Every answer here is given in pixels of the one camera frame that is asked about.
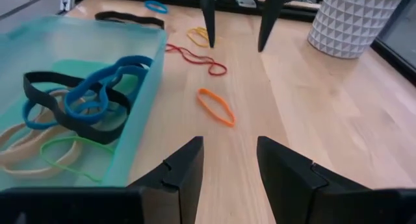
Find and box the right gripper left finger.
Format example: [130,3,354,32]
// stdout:
[128,136,205,224]

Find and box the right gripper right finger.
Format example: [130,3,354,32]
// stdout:
[257,136,400,224]

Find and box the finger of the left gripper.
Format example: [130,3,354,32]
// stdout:
[258,0,298,53]
[198,0,216,49]

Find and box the yellow rubber band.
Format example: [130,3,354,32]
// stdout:
[187,26,212,49]

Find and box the thin red rubber band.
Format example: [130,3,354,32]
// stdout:
[164,44,228,77]

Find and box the small blue rubber band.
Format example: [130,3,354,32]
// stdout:
[144,0,169,15]

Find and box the orange rubber band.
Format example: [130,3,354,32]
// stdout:
[196,88,236,128]

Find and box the wide black rubber band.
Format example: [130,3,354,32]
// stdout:
[94,10,166,31]
[23,71,133,145]

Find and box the wide blue rubber band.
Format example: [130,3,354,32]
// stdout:
[21,87,129,131]
[64,55,154,125]

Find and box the green rubber band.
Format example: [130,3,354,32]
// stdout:
[40,136,115,183]

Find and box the beige rubber band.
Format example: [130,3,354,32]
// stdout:
[0,89,84,180]

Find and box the teal translucent plastic bin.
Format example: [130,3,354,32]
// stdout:
[0,15,168,190]

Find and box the white geometric plant pot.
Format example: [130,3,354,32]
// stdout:
[307,0,404,60]

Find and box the silver aluminium extrusion bar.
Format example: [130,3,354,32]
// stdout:
[59,0,76,12]

